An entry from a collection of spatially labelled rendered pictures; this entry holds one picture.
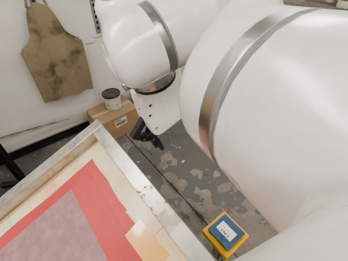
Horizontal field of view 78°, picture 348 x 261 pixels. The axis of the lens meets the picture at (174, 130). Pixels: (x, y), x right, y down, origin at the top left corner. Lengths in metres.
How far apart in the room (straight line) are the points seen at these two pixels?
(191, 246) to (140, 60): 0.36
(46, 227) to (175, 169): 1.73
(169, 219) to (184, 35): 0.36
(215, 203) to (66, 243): 1.62
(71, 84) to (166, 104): 2.17
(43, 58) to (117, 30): 2.16
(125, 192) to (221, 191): 1.67
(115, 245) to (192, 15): 0.48
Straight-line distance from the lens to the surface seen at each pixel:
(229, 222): 0.94
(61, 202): 0.69
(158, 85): 0.33
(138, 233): 0.54
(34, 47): 2.34
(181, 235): 0.47
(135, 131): 0.40
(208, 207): 2.07
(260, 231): 2.08
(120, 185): 0.60
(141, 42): 0.21
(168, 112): 0.39
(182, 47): 0.22
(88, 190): 0.65
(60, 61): 2.42
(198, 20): 0.23
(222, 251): 0.92
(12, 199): 0.77
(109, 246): 0.57
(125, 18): 0.23
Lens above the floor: 1.81
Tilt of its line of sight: 42 degrees down
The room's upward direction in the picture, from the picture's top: straight up
